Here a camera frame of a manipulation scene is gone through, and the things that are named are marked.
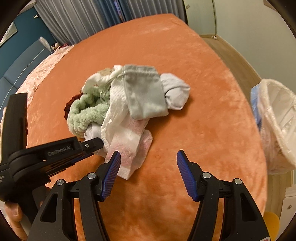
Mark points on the dark grey curtain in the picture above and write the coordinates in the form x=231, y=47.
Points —
x=150, y=8

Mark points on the light grey cloth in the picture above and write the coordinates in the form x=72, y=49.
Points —
x=175, y=92

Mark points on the light grey curtain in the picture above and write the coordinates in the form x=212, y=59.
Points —
x=81, y=18

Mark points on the orange plush blanket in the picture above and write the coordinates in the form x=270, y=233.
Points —
x=185, y=69

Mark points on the person's left hand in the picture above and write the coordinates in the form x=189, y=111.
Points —
x=13, y=216

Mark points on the blue plastic bag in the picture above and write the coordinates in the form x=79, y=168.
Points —
x=255, y=104

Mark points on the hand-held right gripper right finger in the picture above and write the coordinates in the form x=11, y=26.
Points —
x=186, y=177

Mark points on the pale white cloth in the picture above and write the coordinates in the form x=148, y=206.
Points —
x=93, y=132

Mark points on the dark red scrunchie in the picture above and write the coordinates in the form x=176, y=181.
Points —
x=69, y=106

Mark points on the framed wall picture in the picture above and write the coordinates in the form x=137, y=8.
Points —
x=8, y=33

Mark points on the green fluffy cloth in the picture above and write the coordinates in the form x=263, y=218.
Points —
x=85, y=111

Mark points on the white cabinet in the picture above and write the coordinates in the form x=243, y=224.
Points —
x=289, y=204

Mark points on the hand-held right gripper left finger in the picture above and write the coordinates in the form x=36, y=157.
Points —
x=112, y=177

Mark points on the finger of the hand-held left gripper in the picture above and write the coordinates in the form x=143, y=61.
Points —
x=78, y=158
x=92, y=144

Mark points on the gold-trimmed wardrobe door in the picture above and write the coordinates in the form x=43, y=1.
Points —
x=201, y=16

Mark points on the cream white cloth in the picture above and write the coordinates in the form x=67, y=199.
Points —
x=97, y=80

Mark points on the white plastic bag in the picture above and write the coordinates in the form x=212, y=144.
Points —
x=275, y=129

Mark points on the white waffle cloth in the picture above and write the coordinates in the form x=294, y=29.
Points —
x=118, y=109

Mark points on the pink and white towel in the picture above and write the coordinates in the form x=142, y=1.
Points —
x=131, y=153

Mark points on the stuffed toy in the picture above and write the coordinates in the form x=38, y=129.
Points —
x=59, y=45

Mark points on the blue padded headboard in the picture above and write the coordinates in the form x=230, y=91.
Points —
x=20, y=64

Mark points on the beige sock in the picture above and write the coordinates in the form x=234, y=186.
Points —
x=105, y=71

